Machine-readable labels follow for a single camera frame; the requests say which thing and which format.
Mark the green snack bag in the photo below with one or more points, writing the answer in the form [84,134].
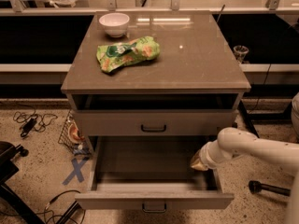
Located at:
[115,56]

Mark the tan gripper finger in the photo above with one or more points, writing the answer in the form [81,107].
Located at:
[196,162]

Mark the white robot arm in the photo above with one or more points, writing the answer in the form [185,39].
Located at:
[232,142]

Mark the grey drawer cabinet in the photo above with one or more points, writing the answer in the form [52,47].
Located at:
[194,59]

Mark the blue tape cross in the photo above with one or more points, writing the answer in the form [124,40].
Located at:
[76,172]

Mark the black power adapter with cable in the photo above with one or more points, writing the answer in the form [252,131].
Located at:
[31,121]

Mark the white ceramic bowl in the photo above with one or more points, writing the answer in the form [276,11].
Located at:
[115,24]

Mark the grey top drawer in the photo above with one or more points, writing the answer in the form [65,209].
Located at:
[155,114]

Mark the black metal table leg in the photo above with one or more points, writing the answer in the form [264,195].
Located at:
[245,116]

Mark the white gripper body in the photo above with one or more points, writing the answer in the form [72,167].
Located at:
[206,159]

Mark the grey drawer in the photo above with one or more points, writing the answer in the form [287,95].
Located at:
[151,174]
[155,114]

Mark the glass cup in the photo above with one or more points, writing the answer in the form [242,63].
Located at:
[240,52]

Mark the black stand with cable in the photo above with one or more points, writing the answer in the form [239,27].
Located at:
[67,217]

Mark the wire basket on floor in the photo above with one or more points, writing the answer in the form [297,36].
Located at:
[71,138]

